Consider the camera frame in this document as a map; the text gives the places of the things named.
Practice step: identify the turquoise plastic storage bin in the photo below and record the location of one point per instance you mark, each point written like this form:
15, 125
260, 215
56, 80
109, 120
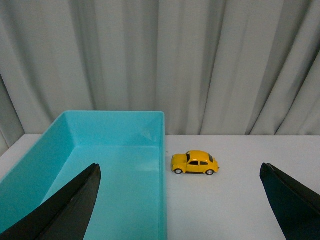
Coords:
129, 147

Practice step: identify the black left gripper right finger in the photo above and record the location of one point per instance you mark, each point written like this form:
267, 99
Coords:
295, 206

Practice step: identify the yellow beetle toy car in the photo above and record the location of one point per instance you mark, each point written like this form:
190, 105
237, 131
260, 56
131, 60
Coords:
194, 162

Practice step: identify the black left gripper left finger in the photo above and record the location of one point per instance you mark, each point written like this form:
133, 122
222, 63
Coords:
65, 215

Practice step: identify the grey pleated curtain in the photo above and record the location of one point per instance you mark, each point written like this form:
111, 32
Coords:
214, 67

